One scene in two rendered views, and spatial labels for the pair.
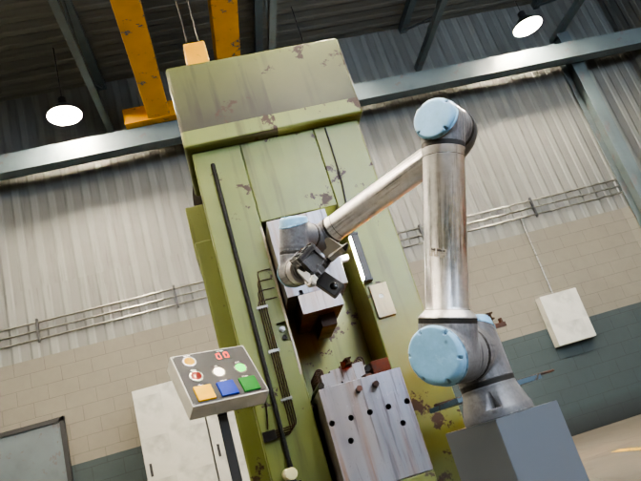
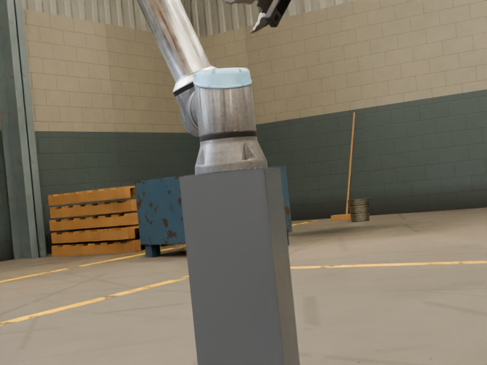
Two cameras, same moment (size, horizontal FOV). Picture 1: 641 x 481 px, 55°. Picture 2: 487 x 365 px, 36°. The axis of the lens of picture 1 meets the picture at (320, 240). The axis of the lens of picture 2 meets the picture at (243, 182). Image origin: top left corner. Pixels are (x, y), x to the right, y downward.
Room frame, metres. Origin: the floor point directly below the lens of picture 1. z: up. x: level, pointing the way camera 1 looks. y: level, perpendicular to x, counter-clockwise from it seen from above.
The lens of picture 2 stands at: (3.15, -1.73, 0.55)
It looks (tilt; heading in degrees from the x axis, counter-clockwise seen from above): 0 degrees down; 134
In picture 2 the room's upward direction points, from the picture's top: 6 degrees counter-clockwise
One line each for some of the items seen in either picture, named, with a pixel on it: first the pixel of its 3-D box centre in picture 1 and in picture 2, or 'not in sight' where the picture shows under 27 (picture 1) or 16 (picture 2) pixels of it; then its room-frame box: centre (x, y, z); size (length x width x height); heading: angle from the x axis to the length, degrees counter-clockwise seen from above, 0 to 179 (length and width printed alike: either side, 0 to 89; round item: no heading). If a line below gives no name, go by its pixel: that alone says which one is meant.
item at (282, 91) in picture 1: (262, 114); not in sight; (3.21, 0.11, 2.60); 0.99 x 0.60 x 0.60; 101
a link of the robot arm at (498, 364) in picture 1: (473, 350); (223, 101); (1.76, -0.31, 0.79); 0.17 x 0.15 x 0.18; 148
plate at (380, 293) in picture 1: (382, 300); not in sight; (3.02, -0.21, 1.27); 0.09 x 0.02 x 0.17; 101
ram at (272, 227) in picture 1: (312, 263); not in sight; (3.05, 0.08, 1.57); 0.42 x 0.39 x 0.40; 11
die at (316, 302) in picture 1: (317, 311); not in sight; (3.04, 0.12, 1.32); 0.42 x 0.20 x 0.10; 11
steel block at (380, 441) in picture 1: (364, 433); not in sight; (3.06, 0.07, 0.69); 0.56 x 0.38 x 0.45; 11
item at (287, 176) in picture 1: (286, 191); not in sight; (3.19, 0.10, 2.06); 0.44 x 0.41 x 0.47; 11
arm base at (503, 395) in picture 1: (492, 399); (230, 153); (1.76, -0.32, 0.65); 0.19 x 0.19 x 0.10
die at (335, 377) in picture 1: (338, 381); not in sight; (3.04, 0.12, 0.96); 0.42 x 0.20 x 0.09; 11
